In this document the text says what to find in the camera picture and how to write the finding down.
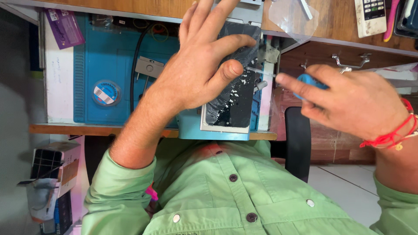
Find green button shirt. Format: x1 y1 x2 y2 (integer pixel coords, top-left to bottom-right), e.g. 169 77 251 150
81 140 418 235

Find clear plastic bag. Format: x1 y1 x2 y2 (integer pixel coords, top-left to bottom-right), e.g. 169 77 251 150
268 0 320 44

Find white remote control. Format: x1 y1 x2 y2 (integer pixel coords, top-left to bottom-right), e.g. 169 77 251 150
354 0 388 39

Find grey tape piece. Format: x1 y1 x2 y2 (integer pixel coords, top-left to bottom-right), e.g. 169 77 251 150
258 43 281 64

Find round spool with blue label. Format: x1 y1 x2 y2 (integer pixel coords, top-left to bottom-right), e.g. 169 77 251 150
91 80 122 107

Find cardboard box with clutter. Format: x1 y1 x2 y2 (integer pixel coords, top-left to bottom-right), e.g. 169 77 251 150
17 140 83 235

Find purple card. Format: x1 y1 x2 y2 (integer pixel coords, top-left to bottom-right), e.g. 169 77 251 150
44 8 86 50

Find rubber bands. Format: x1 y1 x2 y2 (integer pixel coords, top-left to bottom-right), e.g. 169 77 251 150
150 23 170 43

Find black phone with cracked screen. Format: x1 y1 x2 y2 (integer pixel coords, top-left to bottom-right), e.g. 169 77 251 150
200 21 262 134

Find red string bracelet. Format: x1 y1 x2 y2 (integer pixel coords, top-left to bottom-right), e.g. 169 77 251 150
359 97 418 151

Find person's left hand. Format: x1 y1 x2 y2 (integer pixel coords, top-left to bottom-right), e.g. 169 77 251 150
143 0 257 111

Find dark tray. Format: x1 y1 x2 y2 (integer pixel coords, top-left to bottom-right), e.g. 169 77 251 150
393 0 418 39

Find white board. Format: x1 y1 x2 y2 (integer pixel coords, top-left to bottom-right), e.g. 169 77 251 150
43 20 76 124

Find black cable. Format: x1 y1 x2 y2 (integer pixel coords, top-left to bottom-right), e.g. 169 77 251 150
130 22 159 114

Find blue handled screwdriver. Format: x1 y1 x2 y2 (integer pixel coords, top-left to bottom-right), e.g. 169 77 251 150
245 66 330 101

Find metal drawer handle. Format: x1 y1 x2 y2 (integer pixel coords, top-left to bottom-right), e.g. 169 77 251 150
332 53 372 70

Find blue repair mat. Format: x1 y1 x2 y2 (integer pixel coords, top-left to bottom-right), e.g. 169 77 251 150
73 13 264 141

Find person's right hand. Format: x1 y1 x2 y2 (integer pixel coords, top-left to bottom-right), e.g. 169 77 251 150
276 64 413 141

